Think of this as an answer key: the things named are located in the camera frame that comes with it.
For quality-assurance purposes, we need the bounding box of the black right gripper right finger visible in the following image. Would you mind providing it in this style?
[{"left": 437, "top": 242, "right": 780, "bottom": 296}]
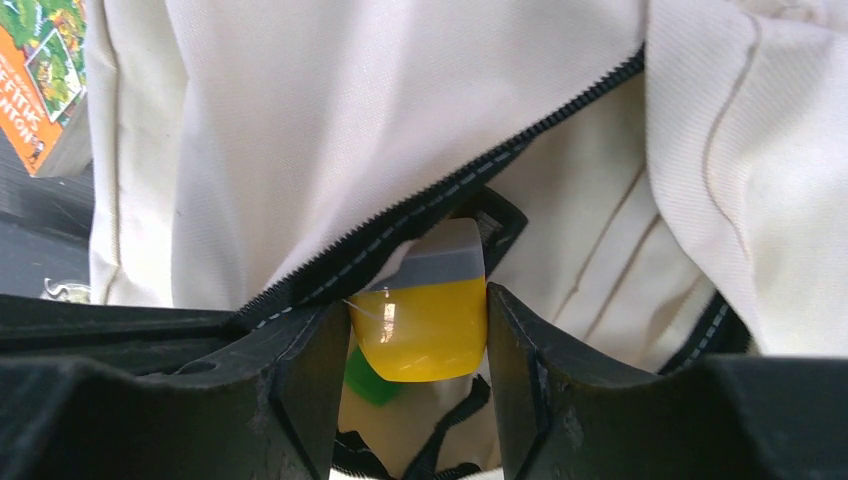
[{"left": 487, "top": 283, "right": 663, "bottom": 479}]

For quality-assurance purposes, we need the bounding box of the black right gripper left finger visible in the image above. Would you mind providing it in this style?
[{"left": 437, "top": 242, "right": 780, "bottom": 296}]
[{"left": 152, "top": 303, "right": 350, "bottom": 479}]

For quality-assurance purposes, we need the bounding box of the green black highlighter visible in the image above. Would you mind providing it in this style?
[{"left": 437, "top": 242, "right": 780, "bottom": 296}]
[{"left": 344, "top": 347, "right": 403, "bottom": 406}]

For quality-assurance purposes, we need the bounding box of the cream canvas backpack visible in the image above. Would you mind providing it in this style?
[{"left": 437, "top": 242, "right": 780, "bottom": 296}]
[{"left": 86, "top": 0, "right": 848, "bottom": 480}]

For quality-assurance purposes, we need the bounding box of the orange green paperback book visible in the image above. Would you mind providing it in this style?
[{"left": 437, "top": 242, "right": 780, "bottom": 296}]
[{"left": 1, "top": 0, "right": 92, "bottom": 177}]

